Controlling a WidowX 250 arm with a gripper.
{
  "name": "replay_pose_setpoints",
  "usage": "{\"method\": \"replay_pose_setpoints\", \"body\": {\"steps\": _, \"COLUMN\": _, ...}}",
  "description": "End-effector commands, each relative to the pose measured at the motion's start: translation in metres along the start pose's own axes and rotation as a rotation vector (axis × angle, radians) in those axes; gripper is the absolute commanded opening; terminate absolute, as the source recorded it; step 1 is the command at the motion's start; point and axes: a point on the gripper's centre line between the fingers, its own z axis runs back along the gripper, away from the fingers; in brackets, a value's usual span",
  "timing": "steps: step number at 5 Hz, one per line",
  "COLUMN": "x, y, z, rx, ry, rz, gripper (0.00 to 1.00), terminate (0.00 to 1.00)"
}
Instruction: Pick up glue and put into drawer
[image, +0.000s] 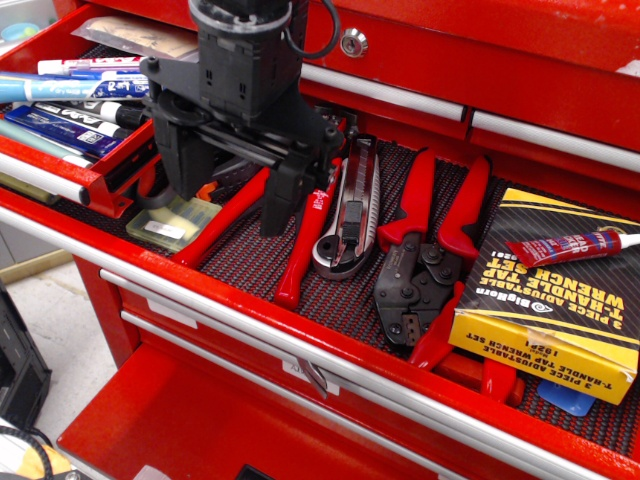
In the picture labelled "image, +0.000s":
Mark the yellow black wrench set box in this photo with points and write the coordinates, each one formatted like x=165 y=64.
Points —
x=575 y=324

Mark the pale green pen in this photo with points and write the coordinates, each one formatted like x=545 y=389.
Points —
x=18 y=134

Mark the black white marker pen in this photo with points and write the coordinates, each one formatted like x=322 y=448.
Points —
x=130 y=117

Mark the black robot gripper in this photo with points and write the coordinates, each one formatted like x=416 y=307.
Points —
x=242 y=96

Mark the clear plastic blade case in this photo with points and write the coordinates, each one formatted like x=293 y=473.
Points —
x=175 y=226

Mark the white red marker pen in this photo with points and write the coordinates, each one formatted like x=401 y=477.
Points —
x=101 y=64

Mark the small upper red drawer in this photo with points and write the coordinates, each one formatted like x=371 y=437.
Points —
x=109 y=187

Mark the red threadlocker glue tube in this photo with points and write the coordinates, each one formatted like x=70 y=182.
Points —
x=550 y=251

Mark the blue white marker pen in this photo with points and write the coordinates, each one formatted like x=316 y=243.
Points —
x=111 y=75

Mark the red handled crimping pliers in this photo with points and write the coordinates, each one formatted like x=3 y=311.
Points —
x=418 y=276

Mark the dark blue flat pen box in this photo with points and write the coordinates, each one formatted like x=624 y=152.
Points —
x=81 y=138

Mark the blue plastic scraper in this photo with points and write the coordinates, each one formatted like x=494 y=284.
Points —
x=569 y=400

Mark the black device on floor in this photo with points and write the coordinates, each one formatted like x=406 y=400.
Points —
x=25 y=377

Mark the black handled cutter tool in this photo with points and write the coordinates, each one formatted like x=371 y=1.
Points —
x=229 y=172

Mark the clear plastic bag with card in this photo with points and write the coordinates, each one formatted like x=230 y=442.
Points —
x=141 y=37

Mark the silver black utility knife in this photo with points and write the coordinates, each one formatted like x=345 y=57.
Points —
x=349 y=240

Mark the red tool under box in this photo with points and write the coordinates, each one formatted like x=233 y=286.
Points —
x=433 y=352

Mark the red tool chest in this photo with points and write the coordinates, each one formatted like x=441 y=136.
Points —
x=212 y=376

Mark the red handled wire stripper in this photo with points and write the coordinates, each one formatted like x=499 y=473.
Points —
x=310 y=223

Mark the silver round drawer lock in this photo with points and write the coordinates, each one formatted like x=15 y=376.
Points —
x=353 y=43

